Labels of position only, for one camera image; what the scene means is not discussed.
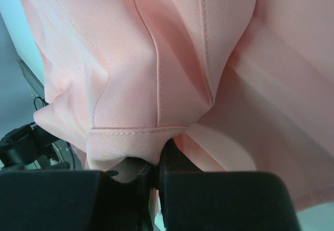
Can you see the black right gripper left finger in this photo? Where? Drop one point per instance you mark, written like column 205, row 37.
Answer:
column 64, row 199

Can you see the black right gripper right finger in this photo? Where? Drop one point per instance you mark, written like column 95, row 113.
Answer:
column 192, row 199

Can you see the pink pleated skirt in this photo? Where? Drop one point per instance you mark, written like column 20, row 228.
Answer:
column 240, row 84

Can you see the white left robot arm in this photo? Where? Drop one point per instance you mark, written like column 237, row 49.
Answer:
column 30, row 148

